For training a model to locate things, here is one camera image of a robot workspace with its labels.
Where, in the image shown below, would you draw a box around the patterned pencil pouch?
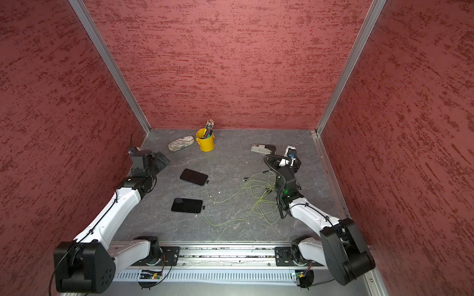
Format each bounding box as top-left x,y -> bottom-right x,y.
168,135 -> 195,152

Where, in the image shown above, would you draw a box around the right circuit board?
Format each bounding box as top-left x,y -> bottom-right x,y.
293,271 -> 306,280

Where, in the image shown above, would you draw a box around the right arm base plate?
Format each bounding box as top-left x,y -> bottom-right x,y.
274,247 -> 322,268

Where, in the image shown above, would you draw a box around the pens in cup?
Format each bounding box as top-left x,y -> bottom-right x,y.
202,119 -> 214,139

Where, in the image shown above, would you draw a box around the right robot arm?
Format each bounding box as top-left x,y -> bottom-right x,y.
264,155 -> 376,286

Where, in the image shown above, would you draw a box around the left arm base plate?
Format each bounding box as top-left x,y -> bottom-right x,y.
132,246 -> 180,268

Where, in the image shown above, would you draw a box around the yellow pen cup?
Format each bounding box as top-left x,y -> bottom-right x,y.
196,128 -> 215,152

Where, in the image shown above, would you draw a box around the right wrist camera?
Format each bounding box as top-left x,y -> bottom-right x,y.
279,146 -> 297,167

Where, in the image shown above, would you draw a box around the white black stapler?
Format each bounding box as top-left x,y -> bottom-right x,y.
251,144 -> 276,155

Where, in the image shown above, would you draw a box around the circuit board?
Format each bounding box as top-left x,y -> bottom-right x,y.
139,270 -> 163,281
293,271 -> 306,280

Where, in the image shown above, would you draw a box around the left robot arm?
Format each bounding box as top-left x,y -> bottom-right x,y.
49,147 -> 170,294

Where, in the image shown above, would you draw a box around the white vented cable duct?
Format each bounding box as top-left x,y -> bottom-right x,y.
114,269 -> 297,286

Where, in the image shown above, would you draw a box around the left circuit board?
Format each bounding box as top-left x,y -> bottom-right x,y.
139,270 -> 163,281

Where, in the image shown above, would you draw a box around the pink-edged smartphone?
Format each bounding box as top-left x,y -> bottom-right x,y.
171,198 -> 203,214

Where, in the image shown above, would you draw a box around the left aluminium corner post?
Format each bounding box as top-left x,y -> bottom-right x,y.
69,0 -> 151,135

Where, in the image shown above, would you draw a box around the green wired earphones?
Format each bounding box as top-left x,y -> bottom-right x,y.
201,184 -> 282,227
204,170 -> 277,204

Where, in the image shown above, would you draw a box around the blue-edged smartphone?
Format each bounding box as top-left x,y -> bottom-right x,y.
180,168 -> 208,186

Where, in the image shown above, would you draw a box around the aluminium front rail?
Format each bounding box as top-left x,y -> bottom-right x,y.
75,243 -> 376,269

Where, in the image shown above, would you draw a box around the aluminium corner post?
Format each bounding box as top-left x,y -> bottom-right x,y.
69,0 -> 151,135
316,0 -> 386,137

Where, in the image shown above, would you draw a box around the right aluminium corner post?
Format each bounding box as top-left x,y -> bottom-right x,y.
316,0 -> 386,137

